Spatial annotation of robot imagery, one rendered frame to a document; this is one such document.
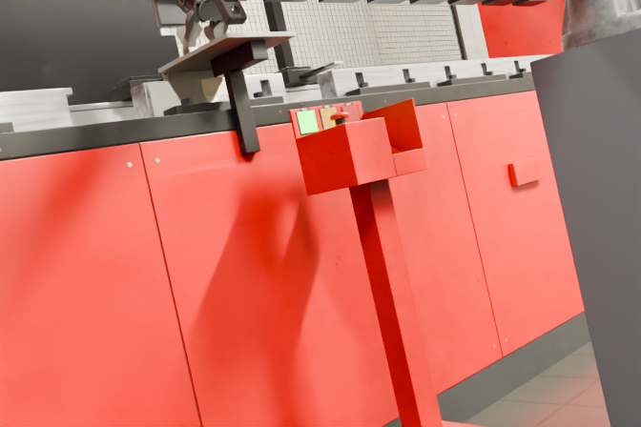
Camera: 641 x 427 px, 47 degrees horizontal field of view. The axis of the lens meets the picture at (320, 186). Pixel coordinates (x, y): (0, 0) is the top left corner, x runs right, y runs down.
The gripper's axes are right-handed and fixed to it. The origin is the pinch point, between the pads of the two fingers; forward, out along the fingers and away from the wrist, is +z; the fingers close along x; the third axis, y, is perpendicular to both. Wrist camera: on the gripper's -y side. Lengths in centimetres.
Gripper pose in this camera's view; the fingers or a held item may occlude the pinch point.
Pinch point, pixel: (200, 56)
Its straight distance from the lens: 165.9
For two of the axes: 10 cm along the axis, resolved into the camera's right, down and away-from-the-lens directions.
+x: -7.2, 1.6, -6.8
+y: -6.5, -5.2, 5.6
